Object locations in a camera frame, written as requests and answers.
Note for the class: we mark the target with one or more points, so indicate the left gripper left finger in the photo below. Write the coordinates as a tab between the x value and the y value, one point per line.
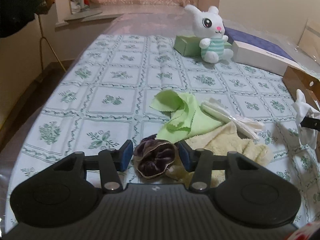
112	161

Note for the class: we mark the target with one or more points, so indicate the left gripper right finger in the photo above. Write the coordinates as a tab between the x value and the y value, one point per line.
198	161

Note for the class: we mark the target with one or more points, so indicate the white glove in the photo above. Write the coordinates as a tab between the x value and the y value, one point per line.
307	136

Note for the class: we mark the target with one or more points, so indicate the cream fluffy towel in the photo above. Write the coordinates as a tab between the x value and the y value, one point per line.
220	141

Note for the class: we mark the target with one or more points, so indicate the dark purple velvet scrunchie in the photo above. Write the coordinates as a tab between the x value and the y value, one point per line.
153	156

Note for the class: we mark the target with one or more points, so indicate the light green cloth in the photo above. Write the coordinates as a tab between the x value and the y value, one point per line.
187	119

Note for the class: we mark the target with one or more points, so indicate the brown cardboard box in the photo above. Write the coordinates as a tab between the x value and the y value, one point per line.
295	79

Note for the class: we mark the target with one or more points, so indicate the white folded cloth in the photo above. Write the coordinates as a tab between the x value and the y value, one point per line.
248	127

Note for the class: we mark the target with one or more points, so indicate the wooden headboard in plastic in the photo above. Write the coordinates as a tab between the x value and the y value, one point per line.
309	41

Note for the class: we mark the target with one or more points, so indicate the blue and white gift box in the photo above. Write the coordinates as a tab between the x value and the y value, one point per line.
258	52

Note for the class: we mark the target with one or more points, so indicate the green tissue box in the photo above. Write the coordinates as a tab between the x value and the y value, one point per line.
190	45

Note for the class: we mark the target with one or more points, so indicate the white plush bunny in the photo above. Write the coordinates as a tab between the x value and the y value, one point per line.
209	28

